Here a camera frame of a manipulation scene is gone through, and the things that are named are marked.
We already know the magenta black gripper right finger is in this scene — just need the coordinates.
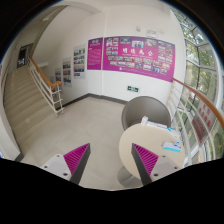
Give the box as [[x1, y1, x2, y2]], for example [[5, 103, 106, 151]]
[[131, 143, 180, 185]]

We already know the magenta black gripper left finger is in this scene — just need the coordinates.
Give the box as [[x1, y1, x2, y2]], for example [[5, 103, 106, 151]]
[[41, 143, 90, 185]]

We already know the white blue charger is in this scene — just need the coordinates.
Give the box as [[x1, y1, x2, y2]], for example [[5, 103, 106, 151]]
[[162, 142, 182, 152]]

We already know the round white table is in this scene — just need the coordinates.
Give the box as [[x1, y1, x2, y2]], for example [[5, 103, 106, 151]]
[[119, 123, 185, 178]]

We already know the white power strip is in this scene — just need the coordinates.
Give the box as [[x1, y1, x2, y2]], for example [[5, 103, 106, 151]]
[[141, 116, 180, 138]]

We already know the grey round chair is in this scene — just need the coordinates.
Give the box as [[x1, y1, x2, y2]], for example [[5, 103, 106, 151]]
[[121, 96, 171, 130]]

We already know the red white banner sign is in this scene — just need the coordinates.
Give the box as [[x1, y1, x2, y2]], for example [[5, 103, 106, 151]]
[[192, 100, 216, 145]]

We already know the green exit sign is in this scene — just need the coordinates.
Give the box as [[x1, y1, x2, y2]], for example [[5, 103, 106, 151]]
[[127, 86, 139, 92]]

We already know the staircase with wooden handrail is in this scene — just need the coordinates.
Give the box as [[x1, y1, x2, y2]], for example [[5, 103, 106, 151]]
[[3, 56, 64, 146]]

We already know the curved wooden handrail right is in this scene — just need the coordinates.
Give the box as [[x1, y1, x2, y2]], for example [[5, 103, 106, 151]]
[[173, 78, 224, 131]]

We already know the white photo board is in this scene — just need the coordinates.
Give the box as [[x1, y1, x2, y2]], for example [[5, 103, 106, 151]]
[[73, 45, 86, 79]]

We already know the black notice board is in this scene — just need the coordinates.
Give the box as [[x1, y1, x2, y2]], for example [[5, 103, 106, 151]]
[[17, 44, 32, 68]]

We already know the large magenta wall poster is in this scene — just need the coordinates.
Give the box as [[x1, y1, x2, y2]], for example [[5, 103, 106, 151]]
[[103, 36, 175, 82]]

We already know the small magenta wall poster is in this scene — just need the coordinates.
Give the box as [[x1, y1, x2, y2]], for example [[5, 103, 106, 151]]
[[87, 38, 103, 70]]

